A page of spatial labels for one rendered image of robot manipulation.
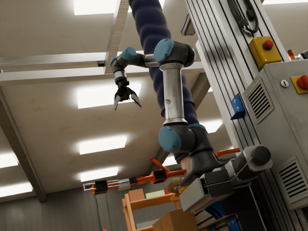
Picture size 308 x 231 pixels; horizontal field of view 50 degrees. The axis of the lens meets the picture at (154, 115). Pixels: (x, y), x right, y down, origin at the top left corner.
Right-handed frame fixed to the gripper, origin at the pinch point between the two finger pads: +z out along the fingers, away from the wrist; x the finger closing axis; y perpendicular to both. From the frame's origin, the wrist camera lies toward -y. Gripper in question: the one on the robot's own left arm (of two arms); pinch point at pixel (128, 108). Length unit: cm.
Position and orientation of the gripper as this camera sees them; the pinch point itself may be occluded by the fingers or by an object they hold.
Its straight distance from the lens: 185.8
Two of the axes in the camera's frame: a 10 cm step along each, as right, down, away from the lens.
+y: -1.8, 4.5, 8.7
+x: -9.5, 1.4, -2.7
